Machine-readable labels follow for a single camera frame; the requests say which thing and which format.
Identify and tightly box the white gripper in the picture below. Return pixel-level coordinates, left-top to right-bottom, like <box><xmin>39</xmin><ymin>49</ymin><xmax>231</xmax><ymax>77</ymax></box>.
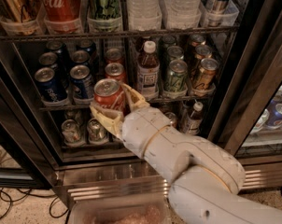
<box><xmin>90</xmin><ymin>83</ymin><xmax>170</xmax><ymax>158</ymax></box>

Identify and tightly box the red coke can front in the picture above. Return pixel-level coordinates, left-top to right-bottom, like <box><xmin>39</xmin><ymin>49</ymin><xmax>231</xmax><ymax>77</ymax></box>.
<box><xmin>94</xmin><ymin>78</ymin><xmax>125</xmax><ymax>112</ymax></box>

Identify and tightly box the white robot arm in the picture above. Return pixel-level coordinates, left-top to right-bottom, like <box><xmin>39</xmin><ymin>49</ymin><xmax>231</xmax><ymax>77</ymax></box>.
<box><xmin>90</xmin><ymin>84</ymin><xmax>282</xmax><ymax>224</ymax></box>

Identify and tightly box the copper can bottom shelf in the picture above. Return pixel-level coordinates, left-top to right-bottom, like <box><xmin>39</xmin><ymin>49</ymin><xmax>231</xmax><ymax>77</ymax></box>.
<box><xmin>165</xmin><ymin>112</ymin><xmax>177</xmax><ymax>128</ymax></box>

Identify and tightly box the blue pepsi can front right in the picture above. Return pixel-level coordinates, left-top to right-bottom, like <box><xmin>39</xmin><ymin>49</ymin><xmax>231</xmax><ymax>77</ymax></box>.
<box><xmin>70</xmin><ymin>65</ymin><xmax>94</xmax><ymax>105</ymax></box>

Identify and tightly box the blue pepsi can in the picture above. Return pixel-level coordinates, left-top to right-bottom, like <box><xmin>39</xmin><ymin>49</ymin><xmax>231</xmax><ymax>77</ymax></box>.
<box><xmin>35</xmin><ymin>67</ymin><xmax>68</xmax><ymax>106</ymax></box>
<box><xmin>70</xmin><ymin>65</ymin><xmax>94</xmax><ymax>105</ymax></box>
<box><xmin>77</xmin><ymin>39</ymin><xmax>97</xmax><ymax>60</ymax></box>
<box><xmin>46</xmin><ymin>40</ymin><xmax>70</xmax><ymax>66</ymax></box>
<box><xmin>71</xmin><ymin>50</ymin><xmax>90</xmax><ymax>66</ymax></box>
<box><xmin>38</xmin><ymin>51</ymin><xmax>69</xmax><ymax>89</ymax></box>

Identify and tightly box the red coke can rear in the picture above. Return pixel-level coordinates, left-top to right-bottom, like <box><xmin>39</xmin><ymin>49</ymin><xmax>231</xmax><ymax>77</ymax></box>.
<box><xmin>105</xmin><ymin>48</ymin><xmax>124</xmax><ymax>64</ymax></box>

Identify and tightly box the silver can bottom far left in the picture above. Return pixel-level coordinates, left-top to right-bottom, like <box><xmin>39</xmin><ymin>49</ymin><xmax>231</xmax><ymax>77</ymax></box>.
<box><xmin>62</xmin><ymin>119</ymin><xmax>82</xmax><ymax>146</ymax></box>

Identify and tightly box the green lacroix can front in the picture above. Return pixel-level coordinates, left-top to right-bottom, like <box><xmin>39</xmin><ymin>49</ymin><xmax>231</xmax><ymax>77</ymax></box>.
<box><xmin>163</xmin><ymin>60</ymin><xmax>187</xmax><ymax>98</ymax></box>

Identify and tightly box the tea bottle bottom shelf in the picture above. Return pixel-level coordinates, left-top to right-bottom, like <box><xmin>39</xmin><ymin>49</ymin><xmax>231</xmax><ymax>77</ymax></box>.
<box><xmin>180</xmin><ymin>102</ymin><xmax>204</xmax><ymax>135</ymax></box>

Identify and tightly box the blue pepsi can middle right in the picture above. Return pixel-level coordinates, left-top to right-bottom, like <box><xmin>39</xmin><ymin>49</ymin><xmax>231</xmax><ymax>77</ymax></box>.
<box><xmin>71</xmin><ymin>50</ymin><xmax>90</xmax><ymax>66</ymax></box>

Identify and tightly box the stainless fridge bottom grille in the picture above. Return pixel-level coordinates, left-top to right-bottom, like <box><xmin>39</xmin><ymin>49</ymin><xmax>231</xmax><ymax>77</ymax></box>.
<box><xmin>53</xmin><ymin>157</ymin><xmax>282</xmax><ymax>206</ymax></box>

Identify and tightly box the blue pepsi can rear right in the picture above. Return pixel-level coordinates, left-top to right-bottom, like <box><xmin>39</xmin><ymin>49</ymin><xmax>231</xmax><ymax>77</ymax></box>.
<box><xmin>77</xmin><ymin>39</ymin><xmax>97</xmax><ymax>60</ymax></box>

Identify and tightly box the green lacroix can middle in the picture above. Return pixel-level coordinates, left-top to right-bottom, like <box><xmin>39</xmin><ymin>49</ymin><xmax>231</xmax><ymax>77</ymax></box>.
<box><xmin>166</xmin><ymin>46</ymin><xmax>184</xmax><ymax>63</ymax></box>

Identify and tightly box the blue pepsi can front left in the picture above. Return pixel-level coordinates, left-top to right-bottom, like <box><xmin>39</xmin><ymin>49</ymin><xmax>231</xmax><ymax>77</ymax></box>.
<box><xmin>35</xmin><ymin>67</ymin><xmax>68</xmax><ymax>106</ymax></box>

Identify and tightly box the green lacroix can rear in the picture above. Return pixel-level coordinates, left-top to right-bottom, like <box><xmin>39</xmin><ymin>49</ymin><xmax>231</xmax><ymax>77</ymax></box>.
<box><xmin>159</xmin><ymin>35</ymin><xmax>176</xmax><ymax>51</ymax></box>

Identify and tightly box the gold can front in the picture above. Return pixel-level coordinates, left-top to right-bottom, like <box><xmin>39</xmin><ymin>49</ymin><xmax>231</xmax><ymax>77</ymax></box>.
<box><xmin>191</xmin><ymin>58</ymin><xmax>219</xmax><ymax>92</ymax></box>

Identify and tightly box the blue pepsi can middle left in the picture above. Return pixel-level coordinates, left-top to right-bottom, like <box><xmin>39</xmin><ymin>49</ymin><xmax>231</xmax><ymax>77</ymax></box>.
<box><xmin>38</xmin><ymin>51</ymin><xmax>69</xmax><ymax>89</ymax></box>

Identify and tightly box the blue pepsi can rear left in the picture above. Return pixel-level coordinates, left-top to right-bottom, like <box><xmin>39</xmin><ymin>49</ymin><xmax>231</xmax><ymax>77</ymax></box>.
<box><xmin>46</xmin><ymin>40</ymin><xmax>70</xmax><ymax>66</ymax></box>

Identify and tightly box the gold can middle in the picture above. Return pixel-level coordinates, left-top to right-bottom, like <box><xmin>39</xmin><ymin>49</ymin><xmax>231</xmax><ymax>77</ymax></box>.
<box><xmin>190</xmin><ymin>45</ymin><xmax>213</xmax><ymax>66</ymax></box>

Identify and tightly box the green lacroix can top shelf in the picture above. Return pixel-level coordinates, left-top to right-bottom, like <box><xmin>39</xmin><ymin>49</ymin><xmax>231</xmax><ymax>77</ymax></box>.
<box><xmin>88</xmin><ymin>0</ymin><xmax>121</xmax><ymax>32</ymax></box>

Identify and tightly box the gold can rear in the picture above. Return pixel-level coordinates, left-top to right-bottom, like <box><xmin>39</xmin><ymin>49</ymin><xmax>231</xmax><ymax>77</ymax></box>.
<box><xmin>186</xmin><ymin>35</ymin><xmax>205</xmax><ymax>52</ymax></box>

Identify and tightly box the red coke can top shelf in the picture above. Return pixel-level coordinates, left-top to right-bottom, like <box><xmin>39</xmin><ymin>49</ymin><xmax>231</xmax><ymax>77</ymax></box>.
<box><xmin>42</xmin><ymin>0</ymin><xmax>80</xmax><ymax>34</ymax></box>

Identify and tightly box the glass fridge door right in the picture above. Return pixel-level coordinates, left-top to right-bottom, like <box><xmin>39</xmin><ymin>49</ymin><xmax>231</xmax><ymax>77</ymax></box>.
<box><xmin>209</xmin><ymin>0</ymin><xmax>282</xmax><ymax>159</ymax></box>

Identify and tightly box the silver blue can top shelf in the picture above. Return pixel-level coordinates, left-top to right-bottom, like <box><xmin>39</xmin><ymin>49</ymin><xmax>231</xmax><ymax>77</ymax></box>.
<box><xmin>205</xmin><ymin>0</ymin><xmax>230</xmax><ymax>27</ymax></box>

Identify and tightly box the gold can top shelf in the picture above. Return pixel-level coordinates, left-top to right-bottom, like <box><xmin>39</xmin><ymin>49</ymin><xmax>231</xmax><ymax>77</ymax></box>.
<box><xmin>0</xmin><ymin>0</ymin><xmax>40</xmax><ymax>35</ymax></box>

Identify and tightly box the blue can right fridge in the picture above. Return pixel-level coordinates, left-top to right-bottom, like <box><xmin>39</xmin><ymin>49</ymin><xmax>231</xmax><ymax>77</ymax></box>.
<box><xmin>265</xmin><ymin>103</ymin><xmax>282</xmax><ymax>129</ymax></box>

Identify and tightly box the brown tea bottle white cap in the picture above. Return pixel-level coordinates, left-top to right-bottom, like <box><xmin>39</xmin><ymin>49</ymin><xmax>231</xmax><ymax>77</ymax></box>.
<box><xmin>137</xmin><ymin>41</ymin><xmax>160</xmax><ymax>100</ymax></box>

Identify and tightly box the clear plastic bin on floor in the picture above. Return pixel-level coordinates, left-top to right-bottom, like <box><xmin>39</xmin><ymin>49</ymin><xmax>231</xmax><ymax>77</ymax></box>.
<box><xmin>67</xmin><ymin>193</ymin><xmax>172</xmax><ymax>224</ymax></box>

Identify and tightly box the water bottle top left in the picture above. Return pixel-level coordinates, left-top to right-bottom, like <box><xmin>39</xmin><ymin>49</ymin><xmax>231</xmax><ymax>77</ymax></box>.
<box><xmin>126</xmin><ymin>0</ymin><xmax>162</xmax><ymax>31</ymax></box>

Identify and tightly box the water bottle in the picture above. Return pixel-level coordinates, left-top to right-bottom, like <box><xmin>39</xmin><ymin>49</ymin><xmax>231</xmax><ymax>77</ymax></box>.
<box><xmin>126</xmin><ymin>0</ymin><xmax>162</xmax><ymax>31</ymax></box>
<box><xmin>160</xmin><ymin>0</ymin><xmax>202</xmax><ymax>30</ymax></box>

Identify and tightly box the water bottle top right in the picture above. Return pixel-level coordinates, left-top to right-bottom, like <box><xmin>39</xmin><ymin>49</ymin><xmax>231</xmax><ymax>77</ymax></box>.
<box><xmin>160</xmin><ymin>0</ymin><xmax>202</xmax><ymax>30</ymax></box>

